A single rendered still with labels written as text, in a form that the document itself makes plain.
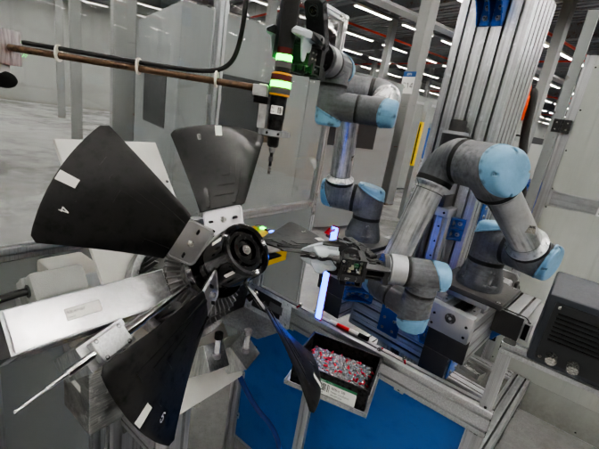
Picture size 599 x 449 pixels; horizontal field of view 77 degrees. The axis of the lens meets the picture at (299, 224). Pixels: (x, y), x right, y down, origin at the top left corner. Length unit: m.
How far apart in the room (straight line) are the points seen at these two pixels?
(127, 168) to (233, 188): 0.25
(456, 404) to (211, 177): 0.87
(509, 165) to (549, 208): 1.49
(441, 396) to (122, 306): 0.85
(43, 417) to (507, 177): 1.67
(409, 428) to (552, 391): 1.56
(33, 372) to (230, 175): 1.03
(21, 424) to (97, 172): 1.18
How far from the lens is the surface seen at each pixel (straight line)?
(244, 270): 0.76
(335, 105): 1.04
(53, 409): 1.76
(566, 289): 0.99
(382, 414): 1.33
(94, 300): 0.79
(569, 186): 2.42
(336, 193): 1.54
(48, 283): 0.81
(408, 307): 0.98
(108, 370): 0.60
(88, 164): 0.73
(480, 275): 1.38
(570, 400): 2.76
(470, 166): 0.97
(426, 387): 1.19
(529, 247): 1.23
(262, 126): 0.82
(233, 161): 0.92
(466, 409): 1.18
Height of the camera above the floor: 1.51
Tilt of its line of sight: 16 degrees down
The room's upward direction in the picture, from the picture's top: 9 degrees clockwise
